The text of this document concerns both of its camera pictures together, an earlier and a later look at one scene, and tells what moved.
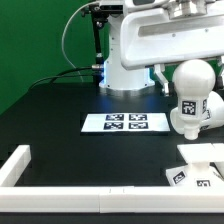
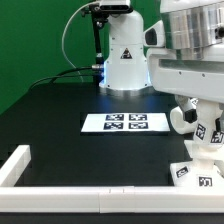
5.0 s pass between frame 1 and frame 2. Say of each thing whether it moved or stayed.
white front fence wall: stayed
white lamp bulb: moved
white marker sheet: stayed
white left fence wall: stayed
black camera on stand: stayed
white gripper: moved
